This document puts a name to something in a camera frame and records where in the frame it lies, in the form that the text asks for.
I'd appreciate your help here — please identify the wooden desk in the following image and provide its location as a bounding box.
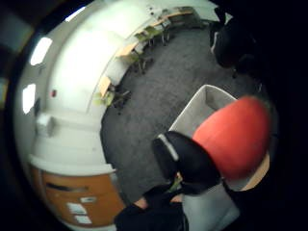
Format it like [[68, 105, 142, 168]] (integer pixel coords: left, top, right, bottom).
[[97, 74, 113, 98], [149, 10, 194, 28], [115, 40, 140, 59]]

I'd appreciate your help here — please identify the grey storage box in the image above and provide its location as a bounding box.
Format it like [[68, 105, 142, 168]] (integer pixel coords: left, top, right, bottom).
[[168, 84, 239, 140]]

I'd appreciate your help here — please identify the white wall device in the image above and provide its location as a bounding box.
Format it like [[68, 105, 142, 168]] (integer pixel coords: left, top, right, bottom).
[[36, 113, 55, 137]]

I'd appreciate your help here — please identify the rectangular ceiling light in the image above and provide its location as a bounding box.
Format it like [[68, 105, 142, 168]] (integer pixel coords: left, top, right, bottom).
[[21, 83, 38, 116], [30, 36, 54, 67], [64, 5, 88, 23]]

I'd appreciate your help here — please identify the person's body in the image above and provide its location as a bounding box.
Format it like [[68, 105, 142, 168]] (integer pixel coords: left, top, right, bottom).
[[209, 5, 259, 76]]

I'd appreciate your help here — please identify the small white door sign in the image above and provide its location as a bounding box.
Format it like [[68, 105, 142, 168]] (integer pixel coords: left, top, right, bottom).
[[79, 195, 98, 204]]

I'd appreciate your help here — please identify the white paper sheet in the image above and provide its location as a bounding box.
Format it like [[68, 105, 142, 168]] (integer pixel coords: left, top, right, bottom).
[[74, 214, 93, 225], [66, 201, 89, 216]]

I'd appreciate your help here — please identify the green office chair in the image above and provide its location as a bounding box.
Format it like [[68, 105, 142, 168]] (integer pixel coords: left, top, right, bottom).
[[135, 24, 171, 46], [126, 50, 154, 75], [93, 89, 132, 112]]

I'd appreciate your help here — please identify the red round fruit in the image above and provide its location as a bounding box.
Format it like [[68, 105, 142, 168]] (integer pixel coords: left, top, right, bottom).
[[192, 95, 273, 181]]

